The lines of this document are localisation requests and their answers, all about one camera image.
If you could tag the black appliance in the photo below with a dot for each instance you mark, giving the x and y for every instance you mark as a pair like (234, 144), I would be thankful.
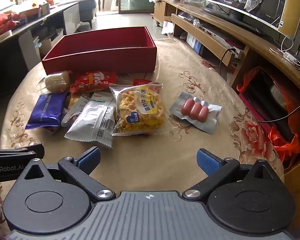
(267, 100)

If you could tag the silver white snack packet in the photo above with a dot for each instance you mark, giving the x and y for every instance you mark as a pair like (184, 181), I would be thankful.
(90, 122)

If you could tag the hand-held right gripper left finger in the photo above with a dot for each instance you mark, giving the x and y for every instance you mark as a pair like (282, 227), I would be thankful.
(90, 161)

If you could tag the red plastic bag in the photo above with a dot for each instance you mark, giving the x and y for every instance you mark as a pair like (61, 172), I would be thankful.
(285, 140)
(5, 23)

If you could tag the yellow waffle packet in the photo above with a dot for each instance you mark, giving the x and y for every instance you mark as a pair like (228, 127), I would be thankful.
(137, 110)

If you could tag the red cardboard box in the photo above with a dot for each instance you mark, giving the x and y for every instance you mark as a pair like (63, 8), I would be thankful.
(100, 60)

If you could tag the red puffed snack packet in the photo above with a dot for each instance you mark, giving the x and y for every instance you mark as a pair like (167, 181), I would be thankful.
(92, 81)

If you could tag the white red-print snack packet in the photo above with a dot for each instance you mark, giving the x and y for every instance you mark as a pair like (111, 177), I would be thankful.
(75, 112)

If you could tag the television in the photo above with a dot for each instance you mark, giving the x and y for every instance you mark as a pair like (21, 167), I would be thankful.
(265, 15)

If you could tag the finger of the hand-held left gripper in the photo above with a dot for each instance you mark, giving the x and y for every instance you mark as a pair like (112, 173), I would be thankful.
(20, 152)

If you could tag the blue wafer biscuit packet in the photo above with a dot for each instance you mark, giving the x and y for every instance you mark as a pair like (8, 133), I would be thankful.
(46, 108)

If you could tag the open cardboard box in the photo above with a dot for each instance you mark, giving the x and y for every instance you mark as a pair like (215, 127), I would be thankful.
(48, 45)

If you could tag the white blue carton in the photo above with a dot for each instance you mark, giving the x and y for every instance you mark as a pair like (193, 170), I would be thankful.
(193, 42)

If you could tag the grey sofa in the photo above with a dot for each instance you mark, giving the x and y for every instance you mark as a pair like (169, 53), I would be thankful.
(87, 7)

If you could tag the silver sausage packet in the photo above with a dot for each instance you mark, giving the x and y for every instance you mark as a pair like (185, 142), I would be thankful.
(195, 110)

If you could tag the white power strip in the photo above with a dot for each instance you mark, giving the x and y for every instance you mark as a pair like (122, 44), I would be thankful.
(290, 56)

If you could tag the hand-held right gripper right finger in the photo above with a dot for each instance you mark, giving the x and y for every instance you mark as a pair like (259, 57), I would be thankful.
(207, 162)

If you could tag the wooden television cabinet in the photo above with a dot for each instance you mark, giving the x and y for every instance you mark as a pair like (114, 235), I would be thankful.
(265, 48)

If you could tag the gold brown snack packet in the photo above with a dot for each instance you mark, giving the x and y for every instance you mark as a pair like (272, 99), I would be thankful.
(72, 101)

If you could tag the white media player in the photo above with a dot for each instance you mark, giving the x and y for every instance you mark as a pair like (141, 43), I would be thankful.
(215, 33)

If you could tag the beige round pastry packet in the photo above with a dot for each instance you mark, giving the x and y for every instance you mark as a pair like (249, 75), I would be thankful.
(56, 80)

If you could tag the white bag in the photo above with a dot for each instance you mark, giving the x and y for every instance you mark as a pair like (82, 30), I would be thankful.
(168, 28)

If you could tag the dark glass coffee table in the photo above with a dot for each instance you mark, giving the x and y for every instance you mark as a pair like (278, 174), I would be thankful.
(5, 62)

